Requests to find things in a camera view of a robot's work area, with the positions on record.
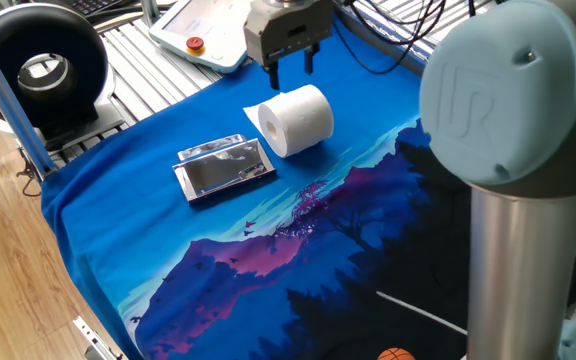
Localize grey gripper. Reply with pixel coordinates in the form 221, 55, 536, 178
243, 0, 334, 92

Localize white toilet paper roll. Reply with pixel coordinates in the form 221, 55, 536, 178
242, 83, 335, 160

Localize white teach pendant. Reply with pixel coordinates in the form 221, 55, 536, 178
148, 0, 252, 75

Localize shiny metal tray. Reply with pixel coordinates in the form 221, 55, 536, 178
172, 133, 278, 204

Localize black keyboard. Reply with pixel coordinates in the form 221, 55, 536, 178
60, 0, 119, 16

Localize blue mountain landscape cloth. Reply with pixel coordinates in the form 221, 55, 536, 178
40, 14, 474, 360

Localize small orange basketball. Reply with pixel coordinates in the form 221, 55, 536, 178
376, 347, 417, 360

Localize black gripper cable green plug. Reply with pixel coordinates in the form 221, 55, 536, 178
332, 0, 444, 76

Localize black cable bundle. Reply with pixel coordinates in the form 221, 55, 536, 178
342, 0, 479, 49

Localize white cable tie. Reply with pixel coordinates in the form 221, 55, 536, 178
375, 289, 469, 336

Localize aluminium frame post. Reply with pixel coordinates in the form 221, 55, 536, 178
0, 14, 59, 177

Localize black round ring device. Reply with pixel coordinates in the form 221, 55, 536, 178
0, 2, 127, 151

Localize metal bracket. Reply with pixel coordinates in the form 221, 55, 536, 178
72, 315, 125, 360

